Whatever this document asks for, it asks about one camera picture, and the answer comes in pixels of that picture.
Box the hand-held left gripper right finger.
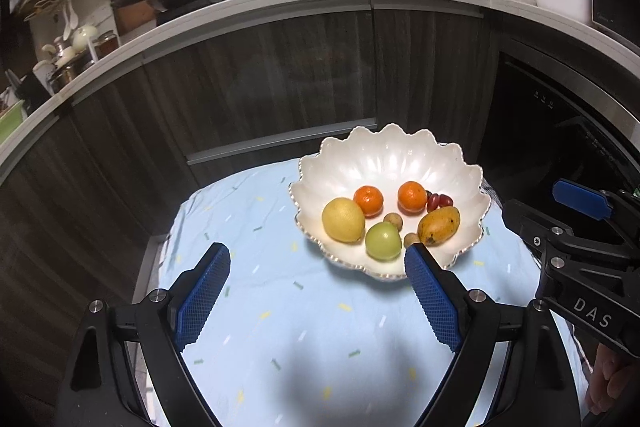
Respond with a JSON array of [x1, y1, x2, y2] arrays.
[[404, 243, 583, 427]]

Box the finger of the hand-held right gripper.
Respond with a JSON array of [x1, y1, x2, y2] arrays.
[[501, 199, 576, 258], [551, 178, 640, 228]]

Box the orange tangerine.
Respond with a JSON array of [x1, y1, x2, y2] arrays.
[[397, 181, 429, 214], [353, 185, 385, 216]]

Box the green plastic basin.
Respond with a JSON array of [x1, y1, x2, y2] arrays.
[[0, 99, 26, 142]]

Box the black utensil holder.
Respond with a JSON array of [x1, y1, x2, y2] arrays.
[[17, 69, 51, 108]]

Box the yellow mango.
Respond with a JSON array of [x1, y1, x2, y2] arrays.
[[418, 206, 461, 246]]

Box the yellow lemon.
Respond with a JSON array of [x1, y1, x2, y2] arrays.
[[321, 198, 367, 244]]

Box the light blue patterned cloth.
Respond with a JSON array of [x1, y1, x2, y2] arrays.
[[157, 157, 591, 427]]

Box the green apple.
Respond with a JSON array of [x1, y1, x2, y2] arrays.
[[365, 222, 402, 262]]

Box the dark wood kitchen cabinet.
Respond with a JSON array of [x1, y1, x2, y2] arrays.
[[0, 0, 501, 308]]

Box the steel pot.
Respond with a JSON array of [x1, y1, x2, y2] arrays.
[[50, 52, 96, 90]]

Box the person's right hand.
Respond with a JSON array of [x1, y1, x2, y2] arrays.
[[582, 342, 640, 427]]

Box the black built-in dishwasher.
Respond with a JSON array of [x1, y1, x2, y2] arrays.
[[475, 52, 640, 228]]

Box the glass jar brown lid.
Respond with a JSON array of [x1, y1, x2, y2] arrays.
[[95, 31, 119, 58]]

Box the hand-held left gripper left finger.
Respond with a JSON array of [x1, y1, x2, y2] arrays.
[[57, 243, 232, 427]]

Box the white scalloped bowl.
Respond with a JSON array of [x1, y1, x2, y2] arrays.
[[287, 123, 492, 282]]

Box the white teapot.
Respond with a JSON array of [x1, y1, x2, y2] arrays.
[[72, 24, 98, 50]]

